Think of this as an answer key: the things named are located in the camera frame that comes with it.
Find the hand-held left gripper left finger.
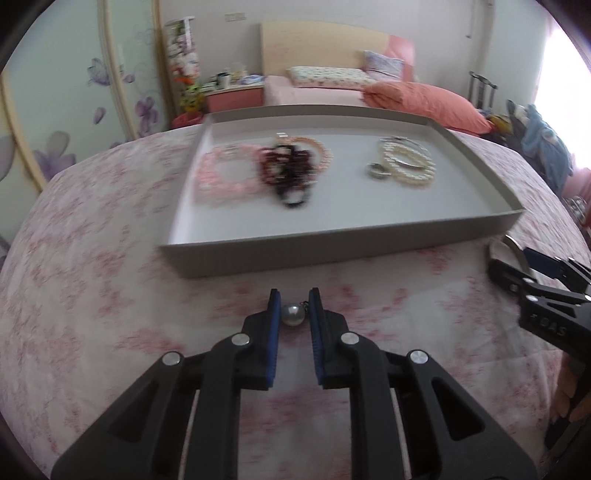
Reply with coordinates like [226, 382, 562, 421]
[51, 288, 282, 480]

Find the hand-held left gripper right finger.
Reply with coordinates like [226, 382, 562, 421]
[308, 287, 539, 480]

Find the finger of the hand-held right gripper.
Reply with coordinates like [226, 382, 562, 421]
[488, 259, 591, 358]
[524, 248, 591, 296]

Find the big pearl pendant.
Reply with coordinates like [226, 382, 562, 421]
[281, 300, 311, 328]

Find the wide silver cuff bangle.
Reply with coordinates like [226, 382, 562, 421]
[489, 234, 539, 284]

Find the grey cardboard tray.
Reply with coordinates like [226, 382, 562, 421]
[158, 105, 526, 280]

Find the black bead bracelet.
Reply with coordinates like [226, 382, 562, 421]
[274, 182, 317, 208]

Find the white pearl bracelet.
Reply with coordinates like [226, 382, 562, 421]
[379, 137, 437, 188]

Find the dark red bead bracelet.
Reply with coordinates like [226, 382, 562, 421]
[256, 143, 319, 195]

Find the large pink bead bracelet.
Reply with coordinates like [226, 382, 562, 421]
[193, 143, 273, 204]

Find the person's right hand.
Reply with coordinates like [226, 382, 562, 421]
[551, 357, 578, 420]

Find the blue clothing pile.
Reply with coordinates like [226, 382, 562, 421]
[519, 104, 573, 195]

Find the pink floral quilt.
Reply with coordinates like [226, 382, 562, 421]
[0, 124, 591, 480]

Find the thin silver bangle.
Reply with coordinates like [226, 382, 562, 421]
[379, 135, 432, 169]

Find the dark wooden chair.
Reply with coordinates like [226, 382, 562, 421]
[468, 71, 499, 112]

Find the pink nightstand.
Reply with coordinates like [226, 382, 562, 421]
[205, 83, 266, 114]

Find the blue floral pillow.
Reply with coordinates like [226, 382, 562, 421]
[362, 50, 406, 80]

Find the cream patterned pillow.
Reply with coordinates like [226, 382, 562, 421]
[286, 66, 377, 89]

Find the clear tube of plush toys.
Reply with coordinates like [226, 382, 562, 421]
[164, 17, 204, 114]

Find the bed with cream headboard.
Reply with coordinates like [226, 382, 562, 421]
[259, 21, 495, 134]

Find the wardrobe with purple flower doors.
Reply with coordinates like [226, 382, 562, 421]
[0, 0, 178, 259]

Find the pink pearl bracelet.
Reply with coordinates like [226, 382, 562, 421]
[277, 134, 334, 171]

